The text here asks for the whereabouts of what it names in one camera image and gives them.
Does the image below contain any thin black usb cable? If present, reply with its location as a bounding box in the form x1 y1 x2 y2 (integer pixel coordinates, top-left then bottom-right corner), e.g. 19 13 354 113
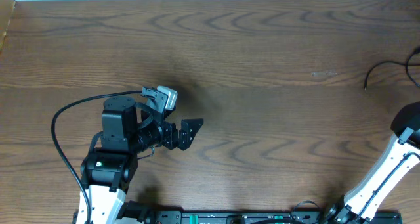
363 60 420 91

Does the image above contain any thick black usb cable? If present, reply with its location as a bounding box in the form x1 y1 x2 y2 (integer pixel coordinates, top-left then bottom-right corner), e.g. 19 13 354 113
405 45 420 89

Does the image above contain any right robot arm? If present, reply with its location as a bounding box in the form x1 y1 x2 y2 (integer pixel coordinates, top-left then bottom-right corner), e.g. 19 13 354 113
320 102 419 223

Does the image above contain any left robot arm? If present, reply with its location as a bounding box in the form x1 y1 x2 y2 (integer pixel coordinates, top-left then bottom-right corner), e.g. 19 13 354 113
73 86 204 224

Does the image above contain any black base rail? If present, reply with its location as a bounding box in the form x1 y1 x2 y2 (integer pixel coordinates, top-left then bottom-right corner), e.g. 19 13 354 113
72 200 403 224

